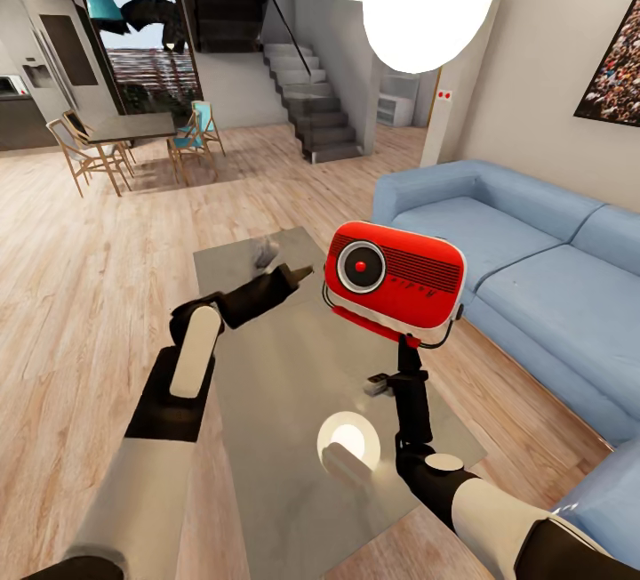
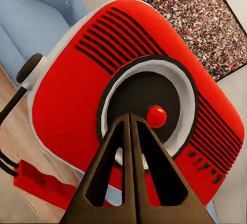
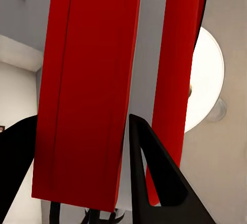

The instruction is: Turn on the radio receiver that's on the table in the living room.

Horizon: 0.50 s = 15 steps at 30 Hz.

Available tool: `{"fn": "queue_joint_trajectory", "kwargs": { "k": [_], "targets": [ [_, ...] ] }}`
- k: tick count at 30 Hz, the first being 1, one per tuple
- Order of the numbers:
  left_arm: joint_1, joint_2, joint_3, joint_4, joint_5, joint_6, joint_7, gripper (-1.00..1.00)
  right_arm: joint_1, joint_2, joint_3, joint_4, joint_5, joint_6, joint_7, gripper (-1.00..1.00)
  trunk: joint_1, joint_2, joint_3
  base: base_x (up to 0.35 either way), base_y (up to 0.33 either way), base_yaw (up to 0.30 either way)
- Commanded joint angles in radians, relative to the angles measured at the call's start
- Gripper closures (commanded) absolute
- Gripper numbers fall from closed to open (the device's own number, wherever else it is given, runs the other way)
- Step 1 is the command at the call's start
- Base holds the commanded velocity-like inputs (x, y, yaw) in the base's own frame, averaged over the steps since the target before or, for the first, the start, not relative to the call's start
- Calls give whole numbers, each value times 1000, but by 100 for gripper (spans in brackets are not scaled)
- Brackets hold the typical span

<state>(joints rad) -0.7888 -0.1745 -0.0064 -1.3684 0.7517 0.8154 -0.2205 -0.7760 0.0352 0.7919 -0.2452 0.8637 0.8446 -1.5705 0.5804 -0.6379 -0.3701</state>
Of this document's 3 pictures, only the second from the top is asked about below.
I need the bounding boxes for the radio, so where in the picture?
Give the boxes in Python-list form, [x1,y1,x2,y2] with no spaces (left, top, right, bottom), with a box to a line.
[0,0,244,210]

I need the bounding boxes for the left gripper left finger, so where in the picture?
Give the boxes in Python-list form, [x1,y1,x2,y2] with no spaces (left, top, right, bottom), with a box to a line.
[59,114,137,224]

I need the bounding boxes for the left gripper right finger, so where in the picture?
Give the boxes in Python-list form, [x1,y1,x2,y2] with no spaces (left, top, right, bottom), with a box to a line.
[129,114,215,224]

